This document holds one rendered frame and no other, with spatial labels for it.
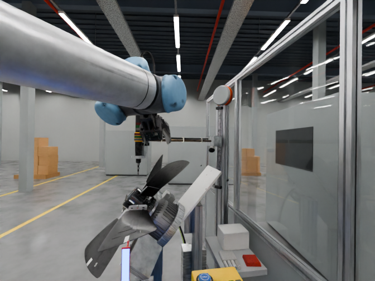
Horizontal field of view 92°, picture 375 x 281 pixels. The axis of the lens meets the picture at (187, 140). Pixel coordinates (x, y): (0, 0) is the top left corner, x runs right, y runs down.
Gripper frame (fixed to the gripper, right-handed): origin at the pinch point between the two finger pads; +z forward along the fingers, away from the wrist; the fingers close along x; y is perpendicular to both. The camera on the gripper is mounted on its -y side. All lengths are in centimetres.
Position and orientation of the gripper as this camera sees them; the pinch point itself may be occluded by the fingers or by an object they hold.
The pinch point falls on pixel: (158, 140)
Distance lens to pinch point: 77.2
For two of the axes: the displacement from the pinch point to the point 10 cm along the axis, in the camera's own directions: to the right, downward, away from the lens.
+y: 0.6, 7.6, -6.4
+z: 0.6, 6.4, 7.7
